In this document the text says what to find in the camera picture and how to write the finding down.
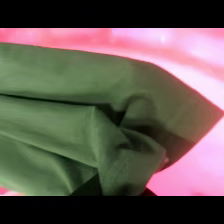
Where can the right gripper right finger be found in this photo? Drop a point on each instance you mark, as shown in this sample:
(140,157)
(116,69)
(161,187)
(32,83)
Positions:
(149,193)

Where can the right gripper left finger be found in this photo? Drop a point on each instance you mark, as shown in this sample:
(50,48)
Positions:
(90,188)

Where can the olive green garment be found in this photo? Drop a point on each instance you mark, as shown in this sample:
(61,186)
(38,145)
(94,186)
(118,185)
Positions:
(66,126)

